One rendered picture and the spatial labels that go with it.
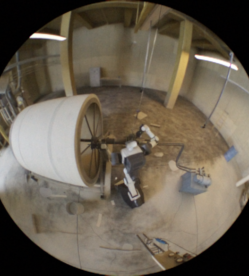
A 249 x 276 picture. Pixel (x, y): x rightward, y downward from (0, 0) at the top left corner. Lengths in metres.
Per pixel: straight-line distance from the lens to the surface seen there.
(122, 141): 1.58
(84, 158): 2.46
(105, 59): 9.19
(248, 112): 8.19
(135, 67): 9.14
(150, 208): 2.31
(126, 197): 2.02
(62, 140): 0.98
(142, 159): 1.02
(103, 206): 2.20
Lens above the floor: 2.17
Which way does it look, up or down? 47 degrees down
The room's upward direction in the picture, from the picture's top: 6 degrees clockwise
